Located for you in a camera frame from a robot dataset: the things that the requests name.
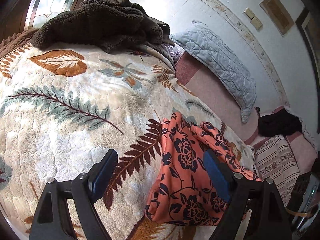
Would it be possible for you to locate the orange floral garment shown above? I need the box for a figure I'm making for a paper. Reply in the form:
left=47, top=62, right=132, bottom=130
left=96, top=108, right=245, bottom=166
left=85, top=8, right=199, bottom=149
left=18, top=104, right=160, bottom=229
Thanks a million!
left=145, top=112, right=259, bottom=226

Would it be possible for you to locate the striped floral pillow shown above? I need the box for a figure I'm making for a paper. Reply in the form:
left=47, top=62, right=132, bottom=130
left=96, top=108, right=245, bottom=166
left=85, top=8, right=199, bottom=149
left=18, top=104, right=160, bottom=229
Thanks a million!
left=254, top=135, right=300, bottom=205

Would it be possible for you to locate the black cloth on bed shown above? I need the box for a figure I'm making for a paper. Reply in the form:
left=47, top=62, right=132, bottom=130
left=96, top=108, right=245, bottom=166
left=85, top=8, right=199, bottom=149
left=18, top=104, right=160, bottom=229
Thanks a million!
left=255, top=107, right=303, bottom=137

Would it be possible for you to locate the cream leaf-pattern plush blanket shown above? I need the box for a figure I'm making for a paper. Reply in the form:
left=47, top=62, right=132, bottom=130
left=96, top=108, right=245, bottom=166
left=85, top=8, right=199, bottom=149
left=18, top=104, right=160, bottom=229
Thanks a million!
left=1, top=43, right=254, bottom=239

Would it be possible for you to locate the pink bed sheet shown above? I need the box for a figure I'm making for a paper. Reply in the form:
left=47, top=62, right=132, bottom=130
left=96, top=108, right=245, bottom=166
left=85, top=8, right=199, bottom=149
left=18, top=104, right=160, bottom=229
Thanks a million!
left=176, top=52, right=318, bottom=174

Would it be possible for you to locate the grey quilted pillow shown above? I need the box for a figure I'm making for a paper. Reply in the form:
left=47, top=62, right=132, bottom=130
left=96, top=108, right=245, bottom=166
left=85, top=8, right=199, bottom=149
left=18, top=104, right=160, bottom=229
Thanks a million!
left=169, top=22, right=257, bottom=124

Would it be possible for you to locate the dark brown fleece blanket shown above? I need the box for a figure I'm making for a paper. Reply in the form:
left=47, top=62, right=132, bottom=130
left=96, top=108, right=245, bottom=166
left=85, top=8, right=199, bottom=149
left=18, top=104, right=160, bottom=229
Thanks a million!
left=30, top=0, right=173, bottom=53

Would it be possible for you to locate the beige wall switch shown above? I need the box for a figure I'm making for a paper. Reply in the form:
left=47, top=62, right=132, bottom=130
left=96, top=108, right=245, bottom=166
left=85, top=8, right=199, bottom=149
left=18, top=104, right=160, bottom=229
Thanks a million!
left=244, top=8, right=263, bottom=30

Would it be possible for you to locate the brown framed wall panel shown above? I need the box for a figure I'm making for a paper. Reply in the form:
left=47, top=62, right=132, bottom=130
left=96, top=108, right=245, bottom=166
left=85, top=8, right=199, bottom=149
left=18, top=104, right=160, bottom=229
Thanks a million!
left=260, top=0, right=294, bottom=36

